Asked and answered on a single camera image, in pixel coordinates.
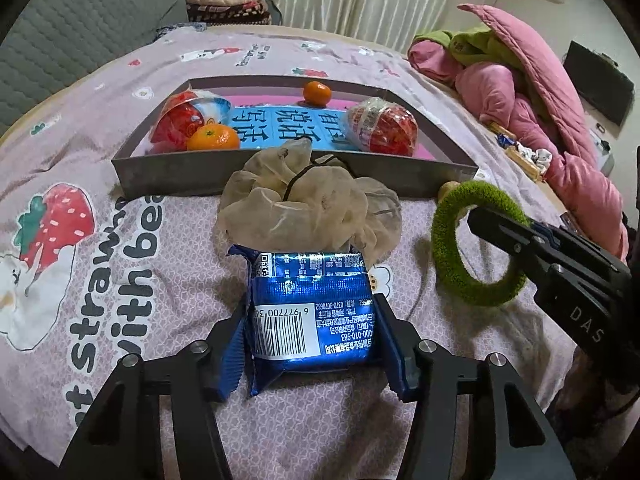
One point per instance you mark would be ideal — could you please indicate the blue candy wrapper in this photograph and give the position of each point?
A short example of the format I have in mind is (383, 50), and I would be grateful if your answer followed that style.
(506, 137)

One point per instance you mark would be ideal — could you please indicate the black television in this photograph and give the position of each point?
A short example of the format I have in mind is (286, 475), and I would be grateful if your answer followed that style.
(600, 82)

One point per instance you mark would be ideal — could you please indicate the grey cardboard box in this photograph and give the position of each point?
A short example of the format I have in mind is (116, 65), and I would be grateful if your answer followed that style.
(175, 175)

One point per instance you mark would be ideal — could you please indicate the walnut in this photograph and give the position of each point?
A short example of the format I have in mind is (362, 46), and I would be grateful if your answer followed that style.
(447, 191)

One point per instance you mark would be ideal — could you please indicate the green garment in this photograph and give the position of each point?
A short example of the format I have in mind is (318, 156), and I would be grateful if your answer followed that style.
(475, 45)

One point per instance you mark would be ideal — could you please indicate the person's right forearm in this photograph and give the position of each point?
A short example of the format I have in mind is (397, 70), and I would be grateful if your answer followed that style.
(585, 400)

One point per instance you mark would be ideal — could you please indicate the large orange mandarin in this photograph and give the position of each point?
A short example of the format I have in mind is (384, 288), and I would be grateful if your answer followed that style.
(212, 138)

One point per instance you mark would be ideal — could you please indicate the white curtain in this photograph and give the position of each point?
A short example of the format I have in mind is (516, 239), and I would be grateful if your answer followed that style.
(375, 0)

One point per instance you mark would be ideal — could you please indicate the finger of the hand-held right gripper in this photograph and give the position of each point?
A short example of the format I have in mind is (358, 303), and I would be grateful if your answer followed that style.
(547, 235)
(505, 235)

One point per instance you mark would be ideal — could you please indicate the pink quilt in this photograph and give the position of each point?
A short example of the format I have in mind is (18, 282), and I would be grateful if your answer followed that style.
(525, 60)

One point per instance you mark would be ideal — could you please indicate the grey quilted headboard cover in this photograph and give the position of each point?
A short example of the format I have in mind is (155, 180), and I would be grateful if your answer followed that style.
(75, 25)

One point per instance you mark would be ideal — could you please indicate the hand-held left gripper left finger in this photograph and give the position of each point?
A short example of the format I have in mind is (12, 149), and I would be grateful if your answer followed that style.
(232, 355)

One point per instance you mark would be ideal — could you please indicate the pink and blue book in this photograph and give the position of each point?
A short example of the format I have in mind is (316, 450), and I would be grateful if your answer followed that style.
(280, 125)

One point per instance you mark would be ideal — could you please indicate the small orange mandarin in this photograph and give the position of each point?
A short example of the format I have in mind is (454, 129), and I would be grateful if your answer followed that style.
(316, 94)

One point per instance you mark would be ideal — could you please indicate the blue snack packet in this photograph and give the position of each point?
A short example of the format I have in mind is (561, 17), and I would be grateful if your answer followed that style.
(300, 305)

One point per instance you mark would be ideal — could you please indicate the white crumpled wrapper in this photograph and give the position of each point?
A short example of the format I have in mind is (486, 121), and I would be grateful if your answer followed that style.
(537, 154)

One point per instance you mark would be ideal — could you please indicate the blue knitted cloth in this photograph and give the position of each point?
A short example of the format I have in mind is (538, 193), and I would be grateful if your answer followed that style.
(180, 31)

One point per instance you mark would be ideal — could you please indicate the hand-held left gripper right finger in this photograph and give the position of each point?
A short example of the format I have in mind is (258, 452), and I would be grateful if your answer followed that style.
(397, 365)

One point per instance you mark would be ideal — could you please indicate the strawberry print bed sheet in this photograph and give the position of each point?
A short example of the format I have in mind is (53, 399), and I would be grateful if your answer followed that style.
(150, 270)

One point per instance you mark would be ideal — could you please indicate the beige mesh scrunchie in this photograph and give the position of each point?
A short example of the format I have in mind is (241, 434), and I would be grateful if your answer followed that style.
(280, 220)

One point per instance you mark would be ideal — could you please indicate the dark smartphone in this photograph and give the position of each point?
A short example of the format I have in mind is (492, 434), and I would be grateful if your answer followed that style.
(571, 222)

